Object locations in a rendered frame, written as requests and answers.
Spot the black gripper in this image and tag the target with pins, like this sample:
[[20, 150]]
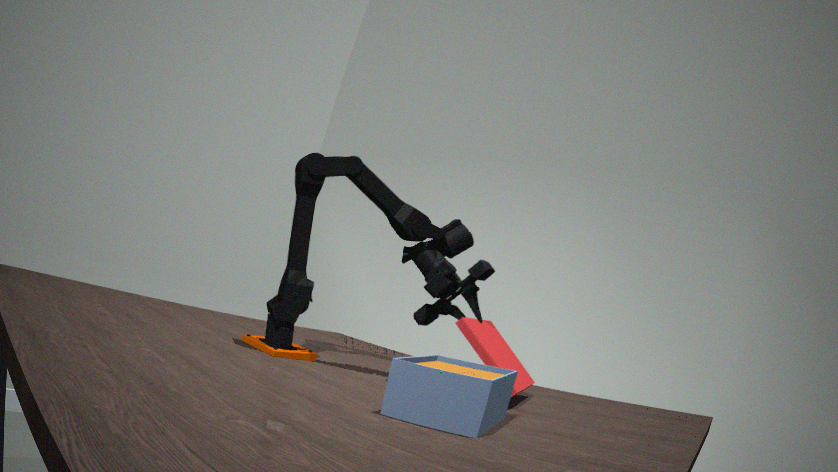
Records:
[[429, 313]]

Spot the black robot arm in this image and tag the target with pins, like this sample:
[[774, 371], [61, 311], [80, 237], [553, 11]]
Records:
[[295, 290]]

